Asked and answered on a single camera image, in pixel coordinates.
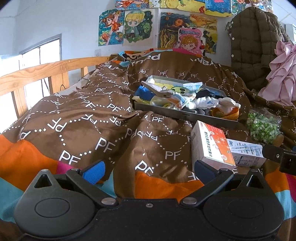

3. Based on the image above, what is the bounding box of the navy dotted sock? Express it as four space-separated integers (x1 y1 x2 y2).
196 89 223 99

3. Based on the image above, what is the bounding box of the pink anime girl poster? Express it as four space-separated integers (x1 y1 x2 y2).
178 27 206 56

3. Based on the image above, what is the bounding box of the wooden bed rail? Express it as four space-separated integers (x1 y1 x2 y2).
1 56 112 118

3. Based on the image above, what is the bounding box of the white blue medicine box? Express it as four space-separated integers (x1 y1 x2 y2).
227 138 266 168

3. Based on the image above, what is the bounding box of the white blue patterned sock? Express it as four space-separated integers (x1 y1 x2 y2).
193 96 219 109

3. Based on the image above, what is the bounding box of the blond boy cartoon poster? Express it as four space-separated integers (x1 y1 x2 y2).
123 9 156 47

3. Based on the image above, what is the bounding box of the white teal printed cloth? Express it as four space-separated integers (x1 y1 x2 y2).
183 82 203 92

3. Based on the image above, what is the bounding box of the anime girl swimming poster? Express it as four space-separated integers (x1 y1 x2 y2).
98 9 125 46

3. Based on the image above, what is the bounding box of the jar of green paper stars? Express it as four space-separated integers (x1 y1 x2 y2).
246 108 284 147

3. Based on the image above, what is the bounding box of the grey tray with frog picture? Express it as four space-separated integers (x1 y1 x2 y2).
132 75 240 129

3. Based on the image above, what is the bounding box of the pink cloth garment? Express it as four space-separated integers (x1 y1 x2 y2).
258 41 295 106

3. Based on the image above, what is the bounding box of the orange white medicine box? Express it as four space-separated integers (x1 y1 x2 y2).
191 121 236 170

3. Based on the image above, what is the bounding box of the brown patterned duvet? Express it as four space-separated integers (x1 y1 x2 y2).
1 50 295 240

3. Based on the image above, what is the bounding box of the orange-haired girl top poster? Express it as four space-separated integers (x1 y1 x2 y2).
115 0 149 10

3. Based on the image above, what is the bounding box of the starry night painting poster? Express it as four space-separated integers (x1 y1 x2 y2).
158 12 190 49

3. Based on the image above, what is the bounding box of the underwater yellow sand poster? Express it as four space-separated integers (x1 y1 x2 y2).
150 0 233 18

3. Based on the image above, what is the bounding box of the orange fabric band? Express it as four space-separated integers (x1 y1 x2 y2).
211 107 239 121

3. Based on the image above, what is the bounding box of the olive quilted jacket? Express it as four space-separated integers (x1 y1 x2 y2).
227 6 292 91

